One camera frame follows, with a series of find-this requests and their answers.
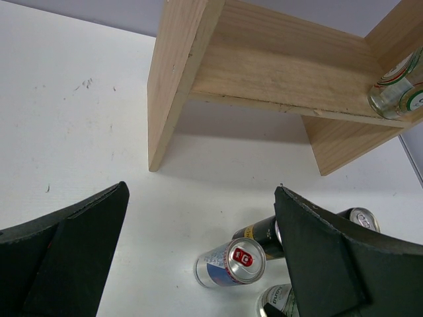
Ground black yellow can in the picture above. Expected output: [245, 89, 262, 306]
[337, 207, 381, 232]
[232, 216, 285, 260]

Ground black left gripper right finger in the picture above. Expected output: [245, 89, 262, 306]
[274, 186, 422, 316]

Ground wooden shelf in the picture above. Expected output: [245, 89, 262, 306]
[147, 1, 422, 176]

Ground clear Chang soda bottle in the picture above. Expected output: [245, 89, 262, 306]
[367, 48, 422, 120]
[256, 284, 299, 317]

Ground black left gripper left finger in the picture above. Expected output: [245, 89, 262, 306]
[1, 182, 130, 316]

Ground blue silver energy can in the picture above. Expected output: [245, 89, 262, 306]
[194, 237, 266, 288]

